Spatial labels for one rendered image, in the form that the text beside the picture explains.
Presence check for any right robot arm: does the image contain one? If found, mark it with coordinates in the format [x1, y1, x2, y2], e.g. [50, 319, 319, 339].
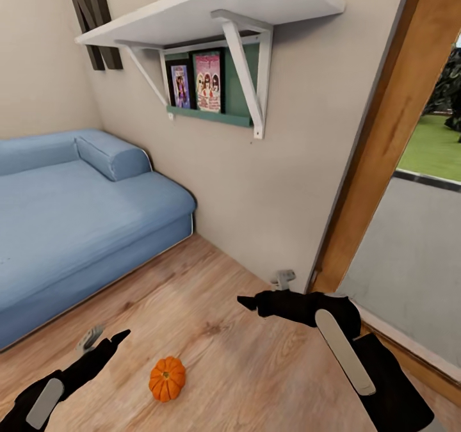
[237, 269, 448, 432]

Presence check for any pumpkin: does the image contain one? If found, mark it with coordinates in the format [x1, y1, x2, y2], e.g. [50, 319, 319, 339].
[149, 356, 186, 403]

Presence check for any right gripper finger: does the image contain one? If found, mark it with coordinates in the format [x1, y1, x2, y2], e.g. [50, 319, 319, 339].
[237, 294, 258, 310]

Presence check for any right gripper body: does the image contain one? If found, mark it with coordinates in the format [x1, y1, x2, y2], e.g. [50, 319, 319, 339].
[257, 289, 298, 321]

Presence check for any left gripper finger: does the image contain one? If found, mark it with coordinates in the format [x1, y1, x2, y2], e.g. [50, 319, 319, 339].
[111, 330, 131, 349]

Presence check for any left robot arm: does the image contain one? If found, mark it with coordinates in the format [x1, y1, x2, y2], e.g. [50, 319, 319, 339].
[0, 325, 131, 432]

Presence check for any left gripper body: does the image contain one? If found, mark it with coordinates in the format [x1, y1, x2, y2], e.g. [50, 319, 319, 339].
[75, 338, 116, 385]

